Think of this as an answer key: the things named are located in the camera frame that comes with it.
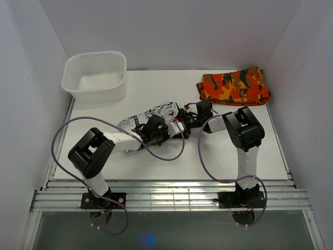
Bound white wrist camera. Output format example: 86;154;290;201
184;103;194;113
167;118;184;138

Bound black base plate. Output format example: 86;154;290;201
217;191;265;209
80;192;127;209

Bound white plastic basket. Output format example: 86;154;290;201
61;51;127;104

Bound aluminium rail frame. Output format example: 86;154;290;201
22;98;326;250

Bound orange camouflage folded trousers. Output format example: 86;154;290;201
196;67;271;106

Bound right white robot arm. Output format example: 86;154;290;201
177;101;265;209

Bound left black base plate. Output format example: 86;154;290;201
80;192;127;209

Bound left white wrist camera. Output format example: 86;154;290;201
167;118;184;138

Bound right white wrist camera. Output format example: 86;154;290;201
184;103;194;113

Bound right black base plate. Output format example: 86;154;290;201
217;191;265;209

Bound newspaper print trousers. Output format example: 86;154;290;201
117;101;181;132

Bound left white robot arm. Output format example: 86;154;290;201
68;115;170;208

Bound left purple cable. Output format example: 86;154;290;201
50;116;186;236

